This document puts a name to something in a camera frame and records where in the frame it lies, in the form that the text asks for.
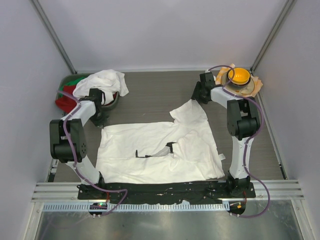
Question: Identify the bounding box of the yellow checkered cloth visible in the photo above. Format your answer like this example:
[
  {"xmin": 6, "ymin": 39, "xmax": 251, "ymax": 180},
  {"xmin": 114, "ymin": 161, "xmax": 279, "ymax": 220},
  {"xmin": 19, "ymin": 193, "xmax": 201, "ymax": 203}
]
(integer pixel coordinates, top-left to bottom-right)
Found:
[{"xmin": 214, "ymin": 64, "xmax": 263, "ymax": 98}]

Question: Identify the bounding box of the white t-shirt with robot print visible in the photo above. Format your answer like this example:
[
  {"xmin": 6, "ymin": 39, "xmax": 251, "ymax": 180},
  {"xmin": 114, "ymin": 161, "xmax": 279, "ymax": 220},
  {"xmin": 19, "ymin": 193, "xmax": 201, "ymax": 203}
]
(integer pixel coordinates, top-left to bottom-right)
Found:
[{"xmin": 95, "ymin": 100, "xmax": 225, "ymax": 184}]

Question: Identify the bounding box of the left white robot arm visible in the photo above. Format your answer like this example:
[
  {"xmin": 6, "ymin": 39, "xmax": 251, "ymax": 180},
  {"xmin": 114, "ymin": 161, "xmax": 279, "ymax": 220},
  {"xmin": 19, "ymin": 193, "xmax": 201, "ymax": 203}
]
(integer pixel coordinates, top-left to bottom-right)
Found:
[{"xmin": 49, "ymin": 88, "xmax": 108, "ymax": 200}]

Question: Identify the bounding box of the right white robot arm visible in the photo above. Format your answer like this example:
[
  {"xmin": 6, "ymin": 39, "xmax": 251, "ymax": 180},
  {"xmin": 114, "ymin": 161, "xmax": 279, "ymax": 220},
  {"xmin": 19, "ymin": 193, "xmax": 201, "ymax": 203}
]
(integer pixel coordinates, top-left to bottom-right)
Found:
[{"xmin": 191, "ymin": 72, "xmax": 261, "ymax": 198}]

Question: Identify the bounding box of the dark ceramic bowl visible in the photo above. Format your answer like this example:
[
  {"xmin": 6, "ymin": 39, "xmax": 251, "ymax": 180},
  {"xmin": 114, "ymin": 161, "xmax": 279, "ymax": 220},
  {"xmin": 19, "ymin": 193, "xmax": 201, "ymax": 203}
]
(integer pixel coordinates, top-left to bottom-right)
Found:
[{"xmin": 226, "ymin": 74, "xmax": 252, "ymax": 87}]

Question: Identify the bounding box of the red t-shirt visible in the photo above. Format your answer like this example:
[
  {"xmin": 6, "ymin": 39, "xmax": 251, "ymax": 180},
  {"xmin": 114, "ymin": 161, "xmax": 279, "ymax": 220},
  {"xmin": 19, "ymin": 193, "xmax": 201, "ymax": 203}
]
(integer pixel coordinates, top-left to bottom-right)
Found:
[{"xmin": 55, "ymin": 85, "xmax": 77, "ymax": 114}]

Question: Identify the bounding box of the orange bowl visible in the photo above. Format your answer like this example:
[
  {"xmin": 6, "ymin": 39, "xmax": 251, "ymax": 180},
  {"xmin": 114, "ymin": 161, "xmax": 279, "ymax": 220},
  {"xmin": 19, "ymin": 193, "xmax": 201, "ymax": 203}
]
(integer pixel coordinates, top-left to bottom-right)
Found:
[{"xmin": 228, "ymin": 67, "xmax": 251, "ymax": 83}]

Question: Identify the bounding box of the beige ceramic plate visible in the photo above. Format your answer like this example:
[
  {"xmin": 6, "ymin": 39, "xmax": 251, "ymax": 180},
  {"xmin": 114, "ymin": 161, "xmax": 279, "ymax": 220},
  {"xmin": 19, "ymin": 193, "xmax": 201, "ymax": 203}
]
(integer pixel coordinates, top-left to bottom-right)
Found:
[{"xmin": 224, "ymin": 77, "xmax": 255, "ymax": 96}]

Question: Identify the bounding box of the green t-shirt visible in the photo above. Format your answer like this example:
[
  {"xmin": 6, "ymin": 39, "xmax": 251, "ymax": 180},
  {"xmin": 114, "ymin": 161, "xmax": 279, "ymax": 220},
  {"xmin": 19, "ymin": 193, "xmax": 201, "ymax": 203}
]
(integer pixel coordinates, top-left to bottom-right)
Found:
[{"xmin": 58, "ymin": 77, "xmax": 85, "ymax": 95}]

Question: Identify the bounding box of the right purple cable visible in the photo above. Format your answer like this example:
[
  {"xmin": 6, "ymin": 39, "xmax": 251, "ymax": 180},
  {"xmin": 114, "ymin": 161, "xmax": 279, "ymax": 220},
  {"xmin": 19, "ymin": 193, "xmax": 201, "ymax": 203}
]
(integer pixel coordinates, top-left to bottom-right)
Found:
[{"xmin": 206, "ymin": 64, "xmax": 271, "ymax": 218}]

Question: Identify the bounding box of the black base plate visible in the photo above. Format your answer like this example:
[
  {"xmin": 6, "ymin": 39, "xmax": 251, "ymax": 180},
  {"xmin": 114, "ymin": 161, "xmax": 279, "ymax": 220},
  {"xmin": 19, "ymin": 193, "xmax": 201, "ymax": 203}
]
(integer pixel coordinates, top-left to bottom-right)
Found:
[{"xmin": 77, "ymin": 180, "xmax": 256, "ymax": 205}]

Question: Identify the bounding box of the white slotted cable duct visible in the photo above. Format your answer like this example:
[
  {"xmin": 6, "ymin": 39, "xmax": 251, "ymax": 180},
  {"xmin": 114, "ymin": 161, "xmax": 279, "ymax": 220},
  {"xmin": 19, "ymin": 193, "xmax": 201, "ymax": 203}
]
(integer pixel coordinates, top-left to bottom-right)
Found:
[{"xmin": 42, "ymin": 201, "xmax": 230, "ymax": 213}]

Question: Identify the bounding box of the aluminium rail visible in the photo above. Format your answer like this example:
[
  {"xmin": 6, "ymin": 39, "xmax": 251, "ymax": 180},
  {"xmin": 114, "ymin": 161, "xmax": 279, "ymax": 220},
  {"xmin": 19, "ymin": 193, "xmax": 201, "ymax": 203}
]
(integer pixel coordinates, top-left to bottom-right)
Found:
[{"xmin": 31, "ymin": 179, "xmax": 305, "ymax": 203}]

